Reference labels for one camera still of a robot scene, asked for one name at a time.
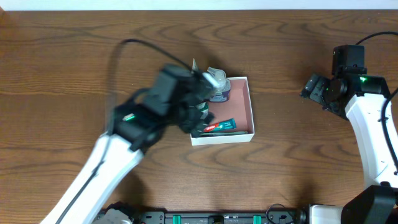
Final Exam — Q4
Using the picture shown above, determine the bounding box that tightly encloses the purple hand soap pump bottle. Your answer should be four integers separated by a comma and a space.
207, 67, 231, 103

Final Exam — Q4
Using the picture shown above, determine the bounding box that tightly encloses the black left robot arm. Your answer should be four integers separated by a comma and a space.
41, 131, 144, 223

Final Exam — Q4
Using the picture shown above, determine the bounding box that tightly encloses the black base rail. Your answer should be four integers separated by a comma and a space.
120, 207, 309, 224

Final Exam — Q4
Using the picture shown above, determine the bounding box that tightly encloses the green white soap packet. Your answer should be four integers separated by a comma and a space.
196, 101, 209, 119

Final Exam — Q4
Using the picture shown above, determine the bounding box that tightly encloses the Colgate toothpaste tube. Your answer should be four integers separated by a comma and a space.
204, 118, 236, 133

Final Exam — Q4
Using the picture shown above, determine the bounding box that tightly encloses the green white toothbrush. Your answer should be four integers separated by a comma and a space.
200, 131, 249, 138

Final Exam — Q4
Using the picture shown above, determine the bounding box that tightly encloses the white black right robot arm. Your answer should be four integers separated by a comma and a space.
300, 74, 397, 223

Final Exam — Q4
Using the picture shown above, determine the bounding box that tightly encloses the white Pantene tube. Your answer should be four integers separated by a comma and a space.
192, 59, 199, 72

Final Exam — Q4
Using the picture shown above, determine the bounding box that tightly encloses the white box pink interior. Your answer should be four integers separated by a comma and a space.
190, 77, 255, 146

